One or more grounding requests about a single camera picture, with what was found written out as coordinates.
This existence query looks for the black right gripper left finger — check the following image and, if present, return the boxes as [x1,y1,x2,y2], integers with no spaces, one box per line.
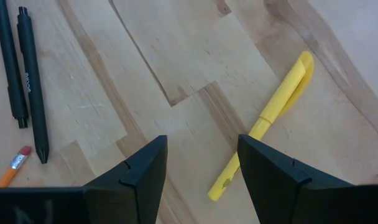
[83,134,168,224]

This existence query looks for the black pen with white print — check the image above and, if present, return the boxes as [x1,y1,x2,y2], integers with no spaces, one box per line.
[16,6,50,165]

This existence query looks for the yellow highlighter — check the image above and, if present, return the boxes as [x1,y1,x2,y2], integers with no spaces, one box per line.
[207,50,315,202]

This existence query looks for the orange pencil with pink eraser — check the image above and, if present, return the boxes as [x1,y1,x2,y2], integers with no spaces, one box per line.
[0,145,34,189]

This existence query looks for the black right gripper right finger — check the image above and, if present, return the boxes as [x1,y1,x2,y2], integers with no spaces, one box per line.
[237,134,354,224]

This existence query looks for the slim black pen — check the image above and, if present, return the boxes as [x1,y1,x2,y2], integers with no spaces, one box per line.
[0,0,30,129]

